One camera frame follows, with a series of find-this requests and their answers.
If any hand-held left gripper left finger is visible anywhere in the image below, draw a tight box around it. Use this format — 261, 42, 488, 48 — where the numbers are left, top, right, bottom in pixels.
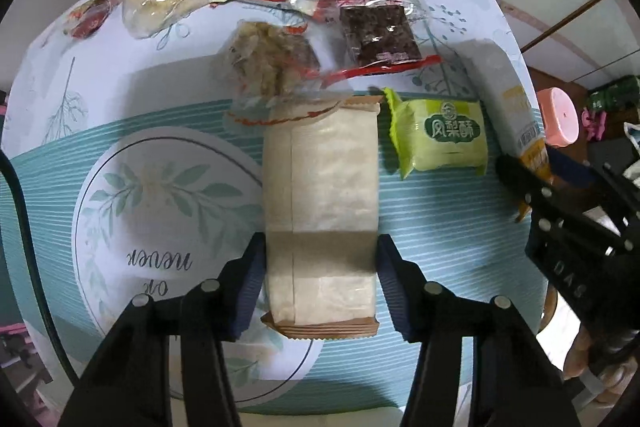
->
57, 232, 266, 427

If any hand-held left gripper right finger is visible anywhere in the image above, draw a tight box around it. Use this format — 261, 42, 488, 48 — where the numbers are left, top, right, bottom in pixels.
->
377, 234, 583, 427

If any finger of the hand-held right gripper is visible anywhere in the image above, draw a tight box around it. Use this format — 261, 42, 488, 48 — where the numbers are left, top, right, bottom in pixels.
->
495, 153, 563, 230
546, 146, 640, 238

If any white orange snack packet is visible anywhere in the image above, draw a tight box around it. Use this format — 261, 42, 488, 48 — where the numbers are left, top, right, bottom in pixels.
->
460, 38, 555, 224

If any green pastry packet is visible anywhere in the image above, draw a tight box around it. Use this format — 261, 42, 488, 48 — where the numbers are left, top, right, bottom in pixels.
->
382, 88, 490, 180

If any beige paper snack packet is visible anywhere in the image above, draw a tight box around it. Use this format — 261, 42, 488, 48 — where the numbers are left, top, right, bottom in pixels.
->
260, 96, 381, 339

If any dark brownie packet red trim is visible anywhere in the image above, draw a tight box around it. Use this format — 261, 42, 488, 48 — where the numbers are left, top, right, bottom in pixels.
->
291, 0, 444, 92

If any mixed nut crisp packet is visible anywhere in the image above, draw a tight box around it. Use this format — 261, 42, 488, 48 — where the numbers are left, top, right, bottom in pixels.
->
222, 21, 351, 128

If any red candy packet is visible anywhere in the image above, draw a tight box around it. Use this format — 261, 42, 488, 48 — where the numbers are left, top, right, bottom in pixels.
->
64, 0, 121, 40

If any person's right hand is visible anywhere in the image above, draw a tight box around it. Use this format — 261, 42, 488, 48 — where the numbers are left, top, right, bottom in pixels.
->
562, 322, 640, 408

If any pink plastic stool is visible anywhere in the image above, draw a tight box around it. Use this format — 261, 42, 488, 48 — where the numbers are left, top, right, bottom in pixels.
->
536, 87, 582, 148

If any pink toy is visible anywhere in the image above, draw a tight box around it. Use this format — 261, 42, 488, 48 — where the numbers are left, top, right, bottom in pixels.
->
580, 107, 608, 140

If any light blue cloth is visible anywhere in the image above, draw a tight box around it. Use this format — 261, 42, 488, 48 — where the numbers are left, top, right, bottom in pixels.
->
622, 122, 640, 180

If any green box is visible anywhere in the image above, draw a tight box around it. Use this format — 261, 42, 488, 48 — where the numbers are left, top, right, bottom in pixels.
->
587, 76, 640, 110

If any wooden bed frame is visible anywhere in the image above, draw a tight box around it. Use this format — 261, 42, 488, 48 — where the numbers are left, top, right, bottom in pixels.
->
537, 282, 563, 338

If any black cable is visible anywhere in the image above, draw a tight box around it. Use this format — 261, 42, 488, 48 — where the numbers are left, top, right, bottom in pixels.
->
0, 152, 76, 383

